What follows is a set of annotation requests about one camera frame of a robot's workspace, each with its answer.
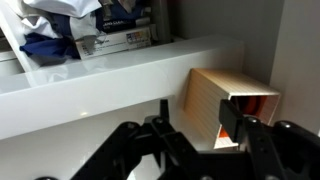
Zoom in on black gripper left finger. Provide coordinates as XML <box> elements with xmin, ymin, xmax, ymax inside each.
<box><xmin>69</xmin><ymin>99</ymin><xmax>208</xmax><ymax>180</ymax></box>

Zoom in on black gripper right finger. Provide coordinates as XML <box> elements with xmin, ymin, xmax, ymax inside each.
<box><xmin>218</xmin><ymin>99</ymin><xmax>320</xmax><ymax>180</ymax></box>

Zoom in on dark blue printed box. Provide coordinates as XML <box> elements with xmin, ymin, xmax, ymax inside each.
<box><xmin>94</xmin><ymin>0</ymin><xmax>151</xmax><ymax>33</ymax></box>

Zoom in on white rectangular sink basin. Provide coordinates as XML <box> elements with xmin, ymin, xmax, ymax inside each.
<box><xmin>0</xmin><ymin>96</ymin><xmax>218</xmax><ymax>180</ymax></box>

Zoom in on white printed carton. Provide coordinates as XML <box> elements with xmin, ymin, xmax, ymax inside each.
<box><xmin>74</xmin><ymin>26</ymin><xmax>153</xmax><ymax>61</ymax></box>

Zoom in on dark blue cloth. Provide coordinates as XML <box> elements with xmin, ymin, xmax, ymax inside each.
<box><xmin>19</xmin><ymin>31</ymin><xmax>81</xmax><ymax>61</ymax></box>

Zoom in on blue items in drawer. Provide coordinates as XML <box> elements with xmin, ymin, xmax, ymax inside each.
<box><xmin>3</xmin><ymin>0</ymin><xmax>103</xmax><ymax>39</ymax></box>

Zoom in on white open drawer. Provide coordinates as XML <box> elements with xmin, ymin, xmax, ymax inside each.
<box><xmin>0</xmin><ymin>0</ymin><xmax>178</xmax><ymax>76</ymax></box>

